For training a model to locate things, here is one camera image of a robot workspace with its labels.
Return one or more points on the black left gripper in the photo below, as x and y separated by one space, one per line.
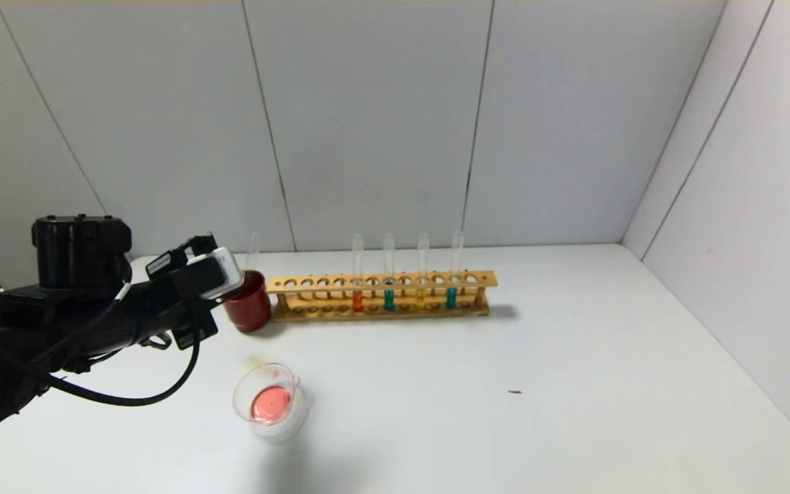
197 309

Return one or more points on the test tube with orange-red pigment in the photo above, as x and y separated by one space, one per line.
254 250

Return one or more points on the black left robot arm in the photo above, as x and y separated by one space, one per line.
59 329

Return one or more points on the test tube with red pigment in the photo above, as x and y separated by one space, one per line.
358 302

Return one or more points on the wooden test tube rack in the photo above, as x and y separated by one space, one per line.
381 282

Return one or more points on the test tube with teal pigment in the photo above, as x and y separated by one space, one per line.
389 300
451 298

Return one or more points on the dark red cup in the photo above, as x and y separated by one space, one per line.
251 312

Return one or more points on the clear glass beaker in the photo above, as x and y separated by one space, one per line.
271 408

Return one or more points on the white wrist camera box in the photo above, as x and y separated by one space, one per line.
227 271

